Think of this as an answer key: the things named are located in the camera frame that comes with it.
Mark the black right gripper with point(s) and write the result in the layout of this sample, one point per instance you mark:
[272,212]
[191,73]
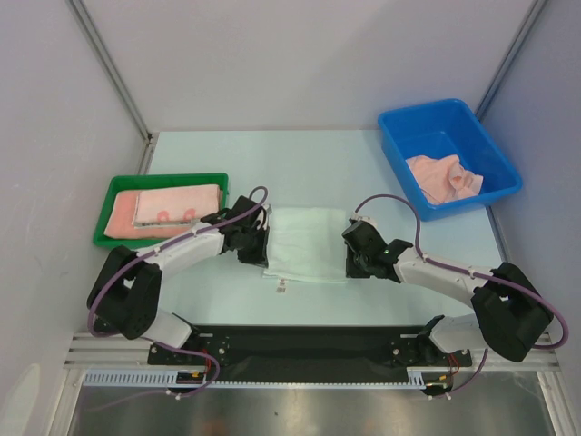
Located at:
[352,256]

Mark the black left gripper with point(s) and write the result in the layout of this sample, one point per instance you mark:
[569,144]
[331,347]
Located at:
[260,256]

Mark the white light blue towel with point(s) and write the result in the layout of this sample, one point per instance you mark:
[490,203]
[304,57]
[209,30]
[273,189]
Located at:
[305,245]

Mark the pink cartoon face towel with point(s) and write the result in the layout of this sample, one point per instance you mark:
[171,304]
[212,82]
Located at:
[176,205]

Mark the pale pink towel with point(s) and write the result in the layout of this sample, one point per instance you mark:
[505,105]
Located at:
[444,180]

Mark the pink terry towel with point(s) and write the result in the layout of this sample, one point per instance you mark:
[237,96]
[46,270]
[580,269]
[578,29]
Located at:
[120,223]

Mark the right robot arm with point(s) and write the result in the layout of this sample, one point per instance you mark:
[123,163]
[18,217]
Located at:
[507,316]

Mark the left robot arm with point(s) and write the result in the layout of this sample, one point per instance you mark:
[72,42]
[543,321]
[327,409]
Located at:
[125,298]

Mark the blue plastic bin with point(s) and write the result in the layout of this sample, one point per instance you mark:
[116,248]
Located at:
[437,130]

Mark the green plastic tray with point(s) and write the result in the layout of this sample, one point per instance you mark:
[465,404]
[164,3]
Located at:
[125,183]

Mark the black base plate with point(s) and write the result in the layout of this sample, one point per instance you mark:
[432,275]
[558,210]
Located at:
[299,349]

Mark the white cable duct rail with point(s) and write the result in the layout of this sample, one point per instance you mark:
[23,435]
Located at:
[189,380]

